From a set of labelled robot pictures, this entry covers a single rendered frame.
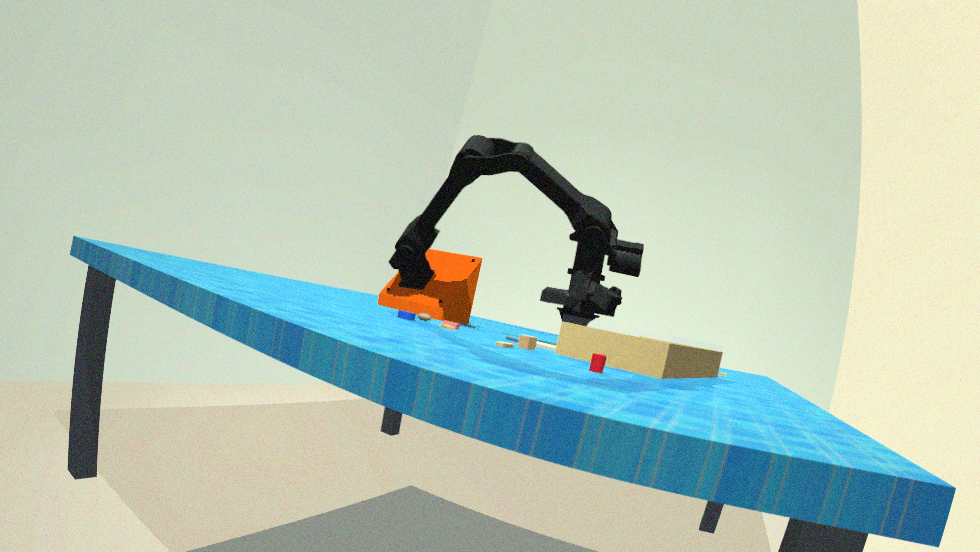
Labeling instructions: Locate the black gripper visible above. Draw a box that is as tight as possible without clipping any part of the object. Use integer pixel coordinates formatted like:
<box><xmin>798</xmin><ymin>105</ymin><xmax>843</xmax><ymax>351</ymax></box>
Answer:
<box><xmin>540</xmin><ymin>263</ymin><xmax>615</xmax><ymax>320</ymax></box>

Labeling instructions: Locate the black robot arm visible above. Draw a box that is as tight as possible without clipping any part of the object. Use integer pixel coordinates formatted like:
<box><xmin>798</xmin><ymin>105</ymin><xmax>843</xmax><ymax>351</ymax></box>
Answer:
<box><xmin>388</xmin><ymin>135</ymin><xmax>644</xmax><ymax>313</ymax></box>

